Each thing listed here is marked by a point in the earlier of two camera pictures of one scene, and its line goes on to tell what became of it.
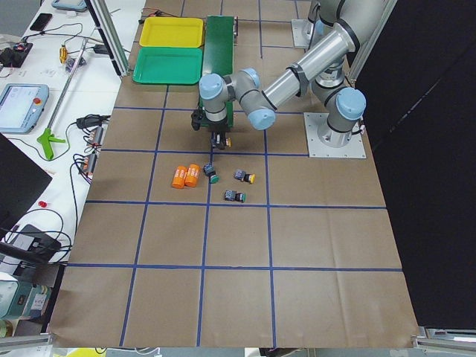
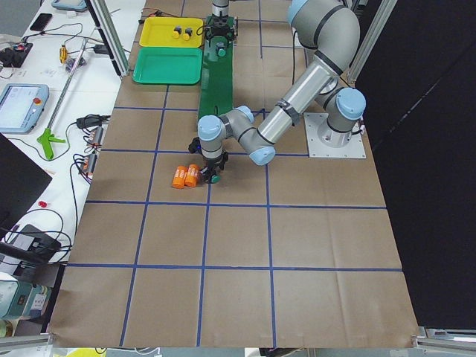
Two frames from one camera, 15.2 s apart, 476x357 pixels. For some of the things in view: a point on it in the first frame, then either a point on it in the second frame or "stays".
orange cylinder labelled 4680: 179,177 stays
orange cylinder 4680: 191,179 stays
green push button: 233,195 → 221,47
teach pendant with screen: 21,106 stays
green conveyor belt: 219,55 stays
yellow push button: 242,176 → 188,33
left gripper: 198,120 → 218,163
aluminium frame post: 111,38 stays
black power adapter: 91,120 stays
